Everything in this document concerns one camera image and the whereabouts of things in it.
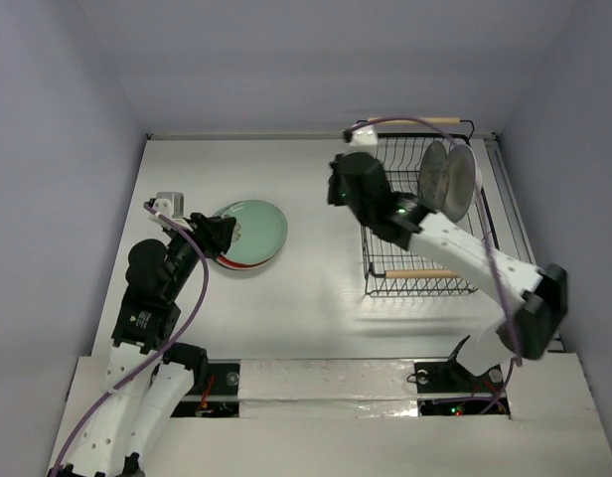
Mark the red and teal plate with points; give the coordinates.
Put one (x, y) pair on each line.
(224, 259)

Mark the blue floral white plate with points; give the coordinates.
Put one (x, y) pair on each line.
(241, 270)

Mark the black wire dish rack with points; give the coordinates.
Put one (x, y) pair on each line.
(389, 269)

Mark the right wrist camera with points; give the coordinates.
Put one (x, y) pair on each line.
(360, 136)

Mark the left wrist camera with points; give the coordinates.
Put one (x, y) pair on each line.
(169, 204)

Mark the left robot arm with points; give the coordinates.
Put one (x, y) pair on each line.
(149, 368)

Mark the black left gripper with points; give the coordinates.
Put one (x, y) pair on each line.
(213, 233)

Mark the pale blue-grey plate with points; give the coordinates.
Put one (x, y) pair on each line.
(464, 182)

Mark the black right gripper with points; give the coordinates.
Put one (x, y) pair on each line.
(343, 180)

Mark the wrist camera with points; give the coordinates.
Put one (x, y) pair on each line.
(169, 204)
(360, 136)

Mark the light green plate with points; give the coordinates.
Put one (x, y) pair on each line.
(260, 231)

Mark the dark green marbled plate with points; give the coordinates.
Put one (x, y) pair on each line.
(433, 176)

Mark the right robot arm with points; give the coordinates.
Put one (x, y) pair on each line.
(534, 300)

